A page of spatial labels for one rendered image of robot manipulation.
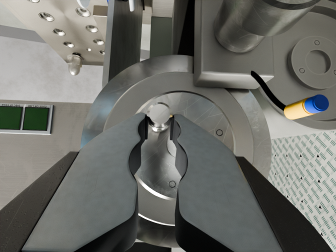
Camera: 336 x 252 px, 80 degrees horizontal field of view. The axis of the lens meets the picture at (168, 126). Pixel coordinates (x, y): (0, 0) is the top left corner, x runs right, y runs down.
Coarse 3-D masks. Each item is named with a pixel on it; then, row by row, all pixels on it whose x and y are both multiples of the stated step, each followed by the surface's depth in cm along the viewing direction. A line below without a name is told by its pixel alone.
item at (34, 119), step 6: (30, 108) 47; (36, 108) 47; (42, 108) 47; (30, 114) 47; (36, 114) 47; (42, 114) 47; (24, 120) 47; (30, 120) 47; (36, 120) 47; (42, 120) 47; (24, 126) 47; (30, 126) 47; (36, 126) 47; (42, 126) 47
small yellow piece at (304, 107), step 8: (256, 80) 13; (264, 88) 13; (272, 96) 12; (312, 96) 10; (320, 96) 10; (280, 104) 12; (288, 104) 11; (296, 104) 11; (304, 104) 10; (312, 104) 10; (320, 104) 9; (328, 104) 10; (288, 112) 11; (296, 112) 11; (304, 112) 10; (312, 112) 10
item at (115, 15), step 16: (112, 0) 18; (128, 0) 25; (112, 16) 17; (128, 16) 26; (112, 32) 18; (128, 32) 26; (112, 48) 18; (128, 48) 26; (112, 64) 18; (128, 64) 27
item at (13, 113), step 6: (0, 108) 47; (6, 108) 47; (12, 108) 47; (18, 108) 47; (0, 114) 47; (6, 114) 47; (12, 114) 47; (18, 114) 47; (0, 120) 46; (6, 120) 46; (12, 120) 47; (18, 120) 47; (0, 126) 46; (6, 126) 46; (12, 126) 46; (18, 126) 46
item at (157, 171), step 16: (160, 96) 14; (176, 96) 14; (192, 96) 14; (144, 112) 14; (176, 112) 14; (192, 112) 14; (208, 112) 14; (208, 128) 14; (224, 128) 14; (144, 144) 13; (160, 144) 14; (144, 160) 13; (160, 160) 13; (144, 176) 13; (160, 176) 13; (176, 176) 13; (160, 192) 13; (176, 192) 13
